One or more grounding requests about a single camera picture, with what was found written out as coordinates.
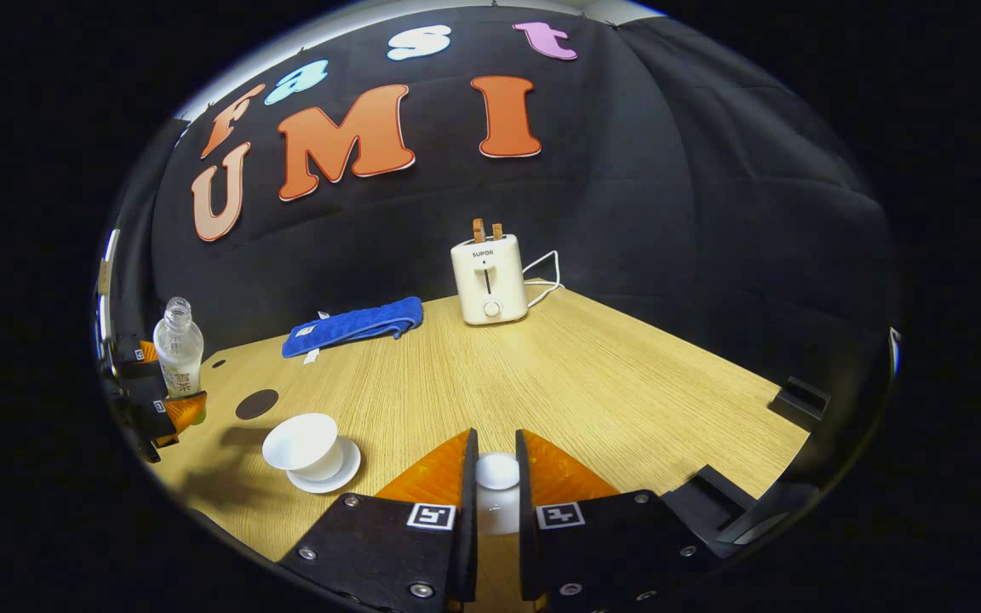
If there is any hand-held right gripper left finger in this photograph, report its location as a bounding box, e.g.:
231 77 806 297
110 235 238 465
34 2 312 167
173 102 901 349
278 428 480 612

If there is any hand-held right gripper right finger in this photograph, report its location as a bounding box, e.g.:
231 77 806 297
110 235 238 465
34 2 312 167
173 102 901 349
514 428 718 613

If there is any clear plastic water bottle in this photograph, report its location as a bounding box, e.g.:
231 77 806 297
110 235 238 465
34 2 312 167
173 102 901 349
152 296 205 403

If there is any dark round coaster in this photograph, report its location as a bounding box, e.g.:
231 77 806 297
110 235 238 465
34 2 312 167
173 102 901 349
234 388 280 421

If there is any white teacup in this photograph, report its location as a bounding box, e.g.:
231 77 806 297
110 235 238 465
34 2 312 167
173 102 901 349
261 413 345 483

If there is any white teacup lid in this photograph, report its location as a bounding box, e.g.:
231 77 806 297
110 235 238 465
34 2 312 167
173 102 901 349
474 452 522 537

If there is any white saucer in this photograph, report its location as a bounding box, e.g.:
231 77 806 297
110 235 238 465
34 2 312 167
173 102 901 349
285 436 363 496

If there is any blue towel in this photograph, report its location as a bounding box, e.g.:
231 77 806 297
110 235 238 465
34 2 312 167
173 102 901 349
281 295 426 364

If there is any cream toaster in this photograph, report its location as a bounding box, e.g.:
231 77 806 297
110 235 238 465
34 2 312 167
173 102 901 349
450 233 531 327

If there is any black backdrop cloth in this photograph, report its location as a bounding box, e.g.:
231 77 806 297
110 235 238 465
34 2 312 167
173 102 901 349
103 4 900 478

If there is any black plastic bracket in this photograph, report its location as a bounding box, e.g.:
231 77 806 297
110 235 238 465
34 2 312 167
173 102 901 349
768 375 831 419

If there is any white toaster cable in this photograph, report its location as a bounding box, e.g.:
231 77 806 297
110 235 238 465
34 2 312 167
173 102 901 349
521 249 562 310

